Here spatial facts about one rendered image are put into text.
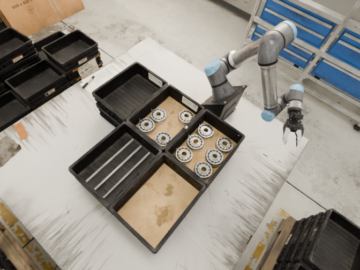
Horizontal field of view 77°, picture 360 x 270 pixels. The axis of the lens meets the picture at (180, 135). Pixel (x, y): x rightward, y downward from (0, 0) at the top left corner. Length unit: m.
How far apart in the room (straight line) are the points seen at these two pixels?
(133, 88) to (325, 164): 2.10
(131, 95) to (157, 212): 0.80
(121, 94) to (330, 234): 1.70
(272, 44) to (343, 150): 2.03
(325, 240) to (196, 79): 1.47
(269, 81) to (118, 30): 2.64
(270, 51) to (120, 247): 1.24
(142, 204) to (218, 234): 0.46
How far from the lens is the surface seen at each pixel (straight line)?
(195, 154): 1.37
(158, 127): 1.44
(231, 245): 1.42
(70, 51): 2.55
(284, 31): 1.30
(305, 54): 2.97
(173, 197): 1.27
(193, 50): 3.29
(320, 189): 2.66
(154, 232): 1.23
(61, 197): 1.50
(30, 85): 2.52
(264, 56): 1.23
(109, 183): 1.32
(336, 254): 1.95
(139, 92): 1.62
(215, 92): 1.54
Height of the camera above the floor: 2.05
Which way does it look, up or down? 59 degrees down
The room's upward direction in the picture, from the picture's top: 10 degrees clockwise
